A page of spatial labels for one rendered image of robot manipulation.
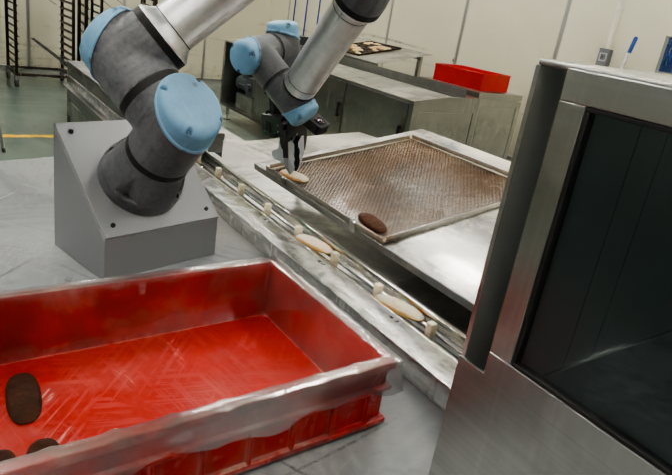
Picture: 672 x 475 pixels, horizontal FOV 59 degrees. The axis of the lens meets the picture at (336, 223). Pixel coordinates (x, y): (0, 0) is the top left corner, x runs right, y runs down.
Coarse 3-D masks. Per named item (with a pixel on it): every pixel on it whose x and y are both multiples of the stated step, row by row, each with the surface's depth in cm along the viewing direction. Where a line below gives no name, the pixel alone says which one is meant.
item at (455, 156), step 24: (384, 144) 176; (432, 144) 175; (312, 168) 158; (336, 168) 159; (360, 168) 159; (408, 168) 159; (432, 168) 159; (480, 168) 160; (312, 192) 144; (360, 192) 144; (384, 192) 144; (408, 192) 144; (456, 192) 144; (480, 192) 144; (432, 216) 132; (456, 216) 130; (384, 240) 121
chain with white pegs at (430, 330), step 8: (56, 56) 316; (64, 64) 301; (200, 160) 170; (216, 168) 158; (240, 184) 148; (240, 192) 148; (264, 208) 138; (280, 224) 135; (296, 232) 127; (336, 256) 116; (336, 264) 117; (344, 272) 116; (376, 288) 106; (408, 320) 101; (432, 328) 95; (432, 336) 96; (440, 344) 95
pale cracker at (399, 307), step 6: (384, 294) 106; (378, 300) 104; (384, 300) 103; (390, 300) 103; (396, 300) 103; (390, 306) 102; (396, 306) 102; (402, 306) 102; (408, 306) 102; (396, 312) 101; (402, 312) 100; (408, 312) 100; (414, 312) 100; (420, 312) 101; (408, 318) 100; (414, 318) 100; (420, 318) 100
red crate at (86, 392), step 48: (144, 336) 88; (192, 336) 90; (240, 336) 92; (0, 384) 74; (48, 384) 75; (96, 384) 76; (144, 384) 78; (192, 384) 79; (240, 384) 81; (0, 432) 66; (48, 432) 67; (96, 432) 68; (288, 432) 69; (336, 432) 73
